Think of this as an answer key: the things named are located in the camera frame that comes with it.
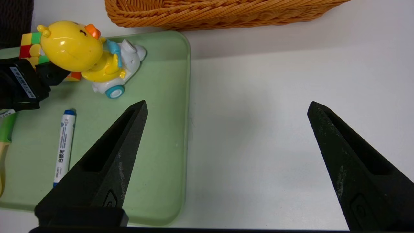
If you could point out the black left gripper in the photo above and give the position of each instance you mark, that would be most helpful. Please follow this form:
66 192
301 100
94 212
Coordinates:
13 94

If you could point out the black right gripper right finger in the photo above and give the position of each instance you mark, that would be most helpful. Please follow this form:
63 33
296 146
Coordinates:
372 194

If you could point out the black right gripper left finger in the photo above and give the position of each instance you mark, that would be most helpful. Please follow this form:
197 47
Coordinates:
97 181

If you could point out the yellow duck scooter toy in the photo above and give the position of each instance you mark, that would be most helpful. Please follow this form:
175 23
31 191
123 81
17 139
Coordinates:
71 48

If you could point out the colourful puzzle cube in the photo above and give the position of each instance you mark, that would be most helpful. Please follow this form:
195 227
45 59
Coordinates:
30 48

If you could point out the dark brown wicker basket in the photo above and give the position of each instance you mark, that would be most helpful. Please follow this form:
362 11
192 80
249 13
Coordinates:
14 22

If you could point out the orange wicker basket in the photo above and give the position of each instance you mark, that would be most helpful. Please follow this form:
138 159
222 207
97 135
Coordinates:
210 16

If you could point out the white marker blue cap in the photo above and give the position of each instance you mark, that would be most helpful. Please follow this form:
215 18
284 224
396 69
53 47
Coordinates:
64 149

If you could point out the light green plastic tray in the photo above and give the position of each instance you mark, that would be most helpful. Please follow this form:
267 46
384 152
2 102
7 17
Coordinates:
155 129

